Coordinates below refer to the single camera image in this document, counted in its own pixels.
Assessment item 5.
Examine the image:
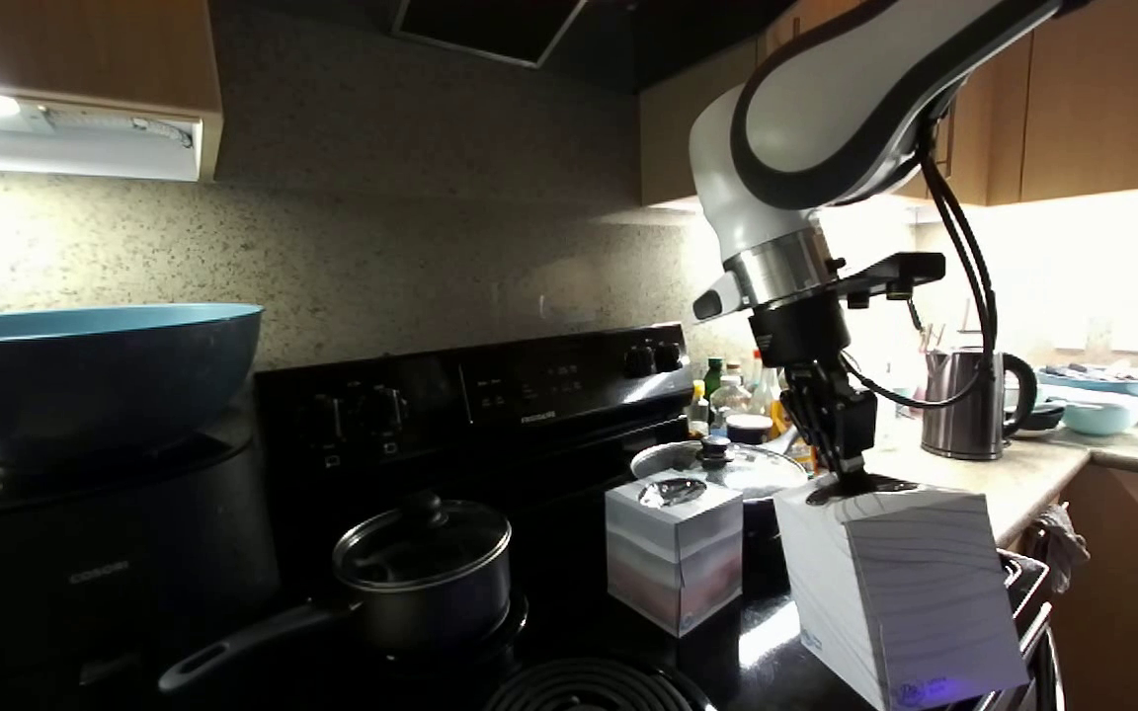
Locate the teal bowl on counter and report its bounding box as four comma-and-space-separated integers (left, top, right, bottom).
1062, 404, 1136, 439

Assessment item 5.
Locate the black electric kettle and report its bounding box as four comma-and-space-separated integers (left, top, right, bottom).
920, 352, 1034, 464

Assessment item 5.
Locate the frying pan with glass lid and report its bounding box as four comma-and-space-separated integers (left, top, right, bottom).
630, 416, 806, 503

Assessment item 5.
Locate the large blue bowl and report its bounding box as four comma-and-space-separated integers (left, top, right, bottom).
0, 303, 260, 474

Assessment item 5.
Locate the black electric stove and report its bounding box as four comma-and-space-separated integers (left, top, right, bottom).
174, 323, 871, 711

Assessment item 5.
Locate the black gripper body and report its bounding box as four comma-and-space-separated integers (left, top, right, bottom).
750, 298, 879, 474

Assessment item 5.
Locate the range hood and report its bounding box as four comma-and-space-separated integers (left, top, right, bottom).
393, 0, 588, 69

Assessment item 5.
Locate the wooden upper cabinet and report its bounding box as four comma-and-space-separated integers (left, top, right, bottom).
638, 0, 1138, 206

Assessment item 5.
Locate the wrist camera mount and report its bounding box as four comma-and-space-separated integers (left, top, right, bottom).
692, 253, 945, 319

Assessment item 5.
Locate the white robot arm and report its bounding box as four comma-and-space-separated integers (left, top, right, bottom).
689, 0, 1062, 477

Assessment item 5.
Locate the white tissue box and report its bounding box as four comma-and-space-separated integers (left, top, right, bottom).
604, 474, 743, 637
775, 477, 1028, 711

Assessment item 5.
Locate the black saucepan with lid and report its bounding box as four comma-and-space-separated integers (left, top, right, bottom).
160, 498, 515, 694

